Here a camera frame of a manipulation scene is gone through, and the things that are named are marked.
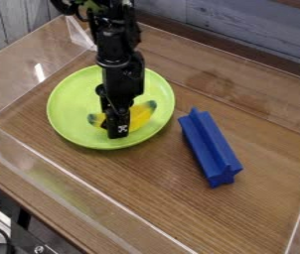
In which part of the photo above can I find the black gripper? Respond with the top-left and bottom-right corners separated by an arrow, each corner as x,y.
95,52 -> 144,139

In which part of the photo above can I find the yellow toy banana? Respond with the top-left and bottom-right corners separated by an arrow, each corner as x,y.
87,100 -> 156,132

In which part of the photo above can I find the blue star-shaped block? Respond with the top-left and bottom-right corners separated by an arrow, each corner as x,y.
178,108 -> 242,189

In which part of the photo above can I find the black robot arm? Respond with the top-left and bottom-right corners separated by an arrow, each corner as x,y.
50,0 -> 144,139

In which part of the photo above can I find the green round plate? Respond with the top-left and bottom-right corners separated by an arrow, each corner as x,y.
46,65 -> 175,150

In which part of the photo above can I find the clear acrylic corner bracket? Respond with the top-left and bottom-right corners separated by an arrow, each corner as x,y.
65,16 -> 96,52

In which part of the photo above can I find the clear acrylic front wall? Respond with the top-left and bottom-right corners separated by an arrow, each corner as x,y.
0,129 -> 198,254

